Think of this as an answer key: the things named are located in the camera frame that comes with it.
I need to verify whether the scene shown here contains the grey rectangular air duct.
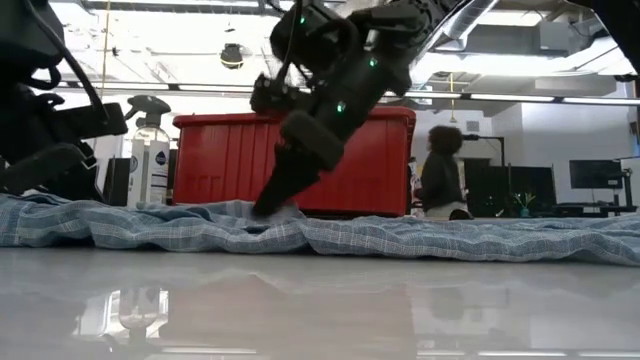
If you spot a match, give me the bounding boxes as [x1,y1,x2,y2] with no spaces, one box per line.
[469,22,576,57]

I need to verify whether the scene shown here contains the black metal stand frame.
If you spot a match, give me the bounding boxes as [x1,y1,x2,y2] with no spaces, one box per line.
[462,133,506,201]

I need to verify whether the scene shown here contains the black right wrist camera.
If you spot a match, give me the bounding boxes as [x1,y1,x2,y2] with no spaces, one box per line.
[248,72,315,116]

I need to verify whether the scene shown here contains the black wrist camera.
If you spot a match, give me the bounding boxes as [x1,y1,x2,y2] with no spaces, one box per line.
[58,102,129,140]
[248,72,315,116]

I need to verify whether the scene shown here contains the dark office desk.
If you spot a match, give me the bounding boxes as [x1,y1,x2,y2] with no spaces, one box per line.
[552,201,640,222]

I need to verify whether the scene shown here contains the black computer monitor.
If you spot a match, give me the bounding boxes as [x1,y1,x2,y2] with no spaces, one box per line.
[568,159,624,191]

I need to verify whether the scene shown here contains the black left camera cable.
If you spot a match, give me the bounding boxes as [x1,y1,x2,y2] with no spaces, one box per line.
[22,0,110,121]

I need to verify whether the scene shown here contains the dark wide display screens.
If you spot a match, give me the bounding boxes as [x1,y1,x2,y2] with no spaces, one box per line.
[464,158,557,217]

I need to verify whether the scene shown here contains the black box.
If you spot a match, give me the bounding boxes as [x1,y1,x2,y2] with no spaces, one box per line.
[102,156,131,207]

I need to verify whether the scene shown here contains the clear spray bottle grey trigger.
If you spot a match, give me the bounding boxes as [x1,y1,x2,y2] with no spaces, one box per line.
[123,94,173,209]

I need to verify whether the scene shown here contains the black right camera cable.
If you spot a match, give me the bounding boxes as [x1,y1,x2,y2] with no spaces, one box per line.
[273,0,307,84]

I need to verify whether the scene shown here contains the person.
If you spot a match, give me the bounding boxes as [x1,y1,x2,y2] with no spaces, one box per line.
[412,124,475,222]

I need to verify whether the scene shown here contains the striped blue-green towel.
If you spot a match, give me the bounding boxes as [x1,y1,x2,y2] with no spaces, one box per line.
[0,192,640,267]

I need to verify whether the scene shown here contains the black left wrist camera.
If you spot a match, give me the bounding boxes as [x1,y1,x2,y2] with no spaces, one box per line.
[58,102,129,140]

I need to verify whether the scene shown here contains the red plastic bin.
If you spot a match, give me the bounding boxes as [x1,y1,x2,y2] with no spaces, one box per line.
[172,105,418,218]

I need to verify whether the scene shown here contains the black ceiling lamp yellow band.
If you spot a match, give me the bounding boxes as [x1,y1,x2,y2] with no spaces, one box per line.
[219,42,245,71]

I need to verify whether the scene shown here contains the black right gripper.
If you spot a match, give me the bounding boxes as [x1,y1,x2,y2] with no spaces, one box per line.
[252,74,381,218]

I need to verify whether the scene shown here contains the silver spiral air duct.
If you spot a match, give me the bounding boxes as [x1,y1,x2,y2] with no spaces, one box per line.
[409,0,501,92]

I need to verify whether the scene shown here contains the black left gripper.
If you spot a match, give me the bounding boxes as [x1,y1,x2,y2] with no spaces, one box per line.
[0,84,105,201]

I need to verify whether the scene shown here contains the black camera cable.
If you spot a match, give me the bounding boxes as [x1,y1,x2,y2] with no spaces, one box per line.
[273,0,307,84]
[22,0,110,121]

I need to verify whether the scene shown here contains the ceiling light strip rail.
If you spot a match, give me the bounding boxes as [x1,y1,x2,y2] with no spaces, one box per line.
[54,82,640,107]

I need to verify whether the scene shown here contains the small green potted plant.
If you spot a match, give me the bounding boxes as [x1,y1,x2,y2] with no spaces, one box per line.
[513,191,537,218]

